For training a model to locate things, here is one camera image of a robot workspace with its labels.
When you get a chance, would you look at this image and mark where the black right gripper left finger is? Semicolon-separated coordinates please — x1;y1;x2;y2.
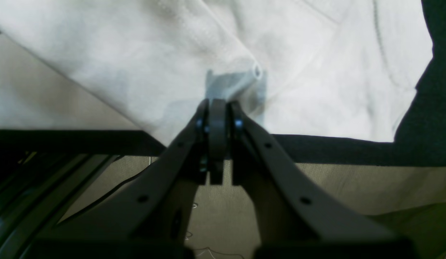
29;99;228;259

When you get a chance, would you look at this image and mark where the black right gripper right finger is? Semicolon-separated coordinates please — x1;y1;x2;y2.
228;102;414;259

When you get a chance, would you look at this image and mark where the black table cloth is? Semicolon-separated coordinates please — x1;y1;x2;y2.
0;0;446;167

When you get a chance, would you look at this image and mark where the white T-shirt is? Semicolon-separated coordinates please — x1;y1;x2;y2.
0;0;433;146

